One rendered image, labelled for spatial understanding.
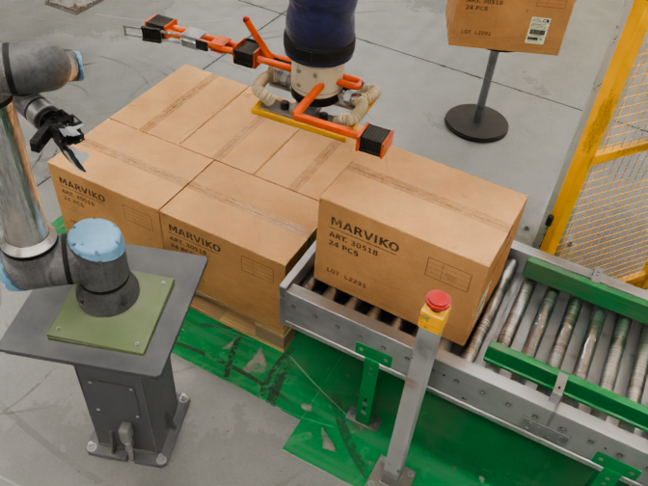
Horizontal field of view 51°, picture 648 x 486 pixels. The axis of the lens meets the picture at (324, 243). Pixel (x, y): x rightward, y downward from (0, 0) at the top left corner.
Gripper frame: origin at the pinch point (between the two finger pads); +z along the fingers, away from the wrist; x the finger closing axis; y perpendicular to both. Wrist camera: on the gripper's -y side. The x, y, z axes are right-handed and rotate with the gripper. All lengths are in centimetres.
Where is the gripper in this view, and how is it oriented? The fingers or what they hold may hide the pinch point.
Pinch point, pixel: (80, 155)
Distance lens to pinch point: 220.1
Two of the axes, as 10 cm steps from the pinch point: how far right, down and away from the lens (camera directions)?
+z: 7.4, 5.7, -3.7
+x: -1.4, 6.6, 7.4
